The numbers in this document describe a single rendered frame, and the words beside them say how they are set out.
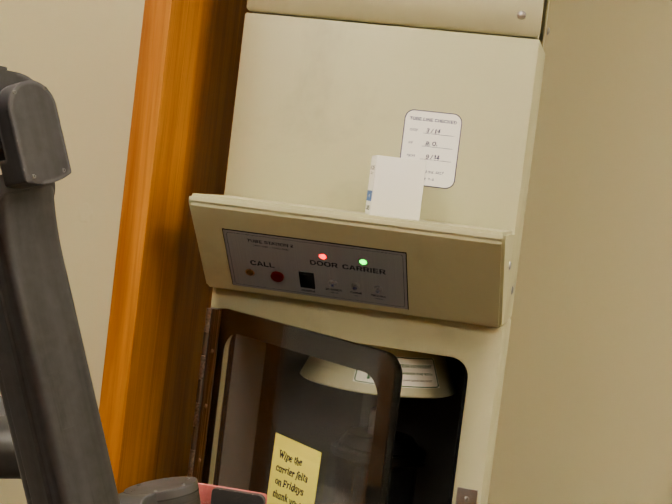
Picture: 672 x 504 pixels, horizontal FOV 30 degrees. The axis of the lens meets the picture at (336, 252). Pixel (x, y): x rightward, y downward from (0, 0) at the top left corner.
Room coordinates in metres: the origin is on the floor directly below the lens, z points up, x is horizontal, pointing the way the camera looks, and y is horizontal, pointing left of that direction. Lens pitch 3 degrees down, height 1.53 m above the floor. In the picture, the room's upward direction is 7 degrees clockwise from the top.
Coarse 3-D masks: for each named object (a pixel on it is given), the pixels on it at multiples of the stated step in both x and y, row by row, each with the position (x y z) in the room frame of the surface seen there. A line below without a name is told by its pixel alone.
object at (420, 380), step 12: (384, 348) 1.37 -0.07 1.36; (408, 360) 1.36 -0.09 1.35; (420, 360) 1.37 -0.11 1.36; (432, 360) 1.38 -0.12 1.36; (444, 360) 1.41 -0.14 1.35; (408, 372) 1.36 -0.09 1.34; (420, 372) 1.37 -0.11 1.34; (432, 372) 1.38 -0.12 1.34; (444, 372) 1.40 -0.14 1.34; (408, 384) 1.35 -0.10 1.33; (420, 384) 1.36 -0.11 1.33; (432, 384) 1.37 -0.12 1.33; (444, 384) 1.39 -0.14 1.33; (408, 396) 1.35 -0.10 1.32; (420, 396) 1.36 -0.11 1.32; (432, 396) 1.37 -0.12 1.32; (444, 396) 1.38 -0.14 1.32
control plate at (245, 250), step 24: (240, 240) 1.28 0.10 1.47; (264, 240) 1.27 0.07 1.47; (288, 240) 1.26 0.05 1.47; (312, 240) 1.26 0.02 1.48; (240, 264) 1.31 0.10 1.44; (264, 264) 1.30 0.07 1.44; (288, 264) 1.29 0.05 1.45; (312, 264) 1.28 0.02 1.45; (336, 264) 1.27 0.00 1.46; (384, 264) 1.25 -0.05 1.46; (264, 288) 1.33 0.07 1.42; (288, 288) 1.32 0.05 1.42; (336, 288) 1.30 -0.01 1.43; (360, 288) 1.29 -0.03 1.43; (384, 288) 1.28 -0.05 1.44
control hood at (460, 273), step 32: (224, 224) 1.27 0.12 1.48; (256, 224) 1.26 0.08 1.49; (288, 224) 1.25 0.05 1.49; (320, 224) 1.24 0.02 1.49; (352, 224) 1.23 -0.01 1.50; (384, 224) 1.22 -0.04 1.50; (416, 224) 1.21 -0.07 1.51; (448, 224) 1.25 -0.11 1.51; (224, 256) 1.31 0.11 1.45; (416, 256) 1.24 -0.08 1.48; (448, 256) 1.22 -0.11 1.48; (480, 256) 1.21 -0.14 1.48; (224, 288) 1.35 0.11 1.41; (256, 288) 1.33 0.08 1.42; (416, 288) 1.27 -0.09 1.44; (448, 288) 1.26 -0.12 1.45; (480, 288) 1.25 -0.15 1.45; (448, 320) 1.30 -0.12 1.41; (480, 320) 1.28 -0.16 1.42
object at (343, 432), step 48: (240, 336) 1.31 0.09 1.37; (288, 336) 1.25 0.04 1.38; (240, 384) 1.31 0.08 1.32; (288, 384) 1.24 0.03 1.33; (336, 384) 1.18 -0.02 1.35; (384, 384) 1.13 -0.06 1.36; (240, 432) 1.30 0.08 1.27; (288, 432) 1.23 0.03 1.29; (336, 432) 1.18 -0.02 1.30; (384, 432) 1.12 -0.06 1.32; (240, 480) 1.29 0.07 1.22; (336, 480) 1.17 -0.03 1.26; (384, 480) 1.12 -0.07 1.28
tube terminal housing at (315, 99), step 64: (256, 64) 1.37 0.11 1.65; (320, 64) 1.35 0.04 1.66; (384, 64) 1.34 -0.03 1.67; (448, 64) 1.32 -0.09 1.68; (512, 64) 1.31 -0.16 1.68; (256, 128) 1.37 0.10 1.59; (320, 128) 1.35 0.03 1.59; (384, 128) 1.34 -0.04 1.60; (512, 128) 1.31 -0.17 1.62; (256, 192) 1.37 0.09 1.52; (320, 192) 1.35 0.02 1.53; (448, 192) 1.32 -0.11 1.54; (512, 192) 1.31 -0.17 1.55; (512, 256) 1.31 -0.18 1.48; (320, 320) 1.35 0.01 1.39; (384, 320) 1.33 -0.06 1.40
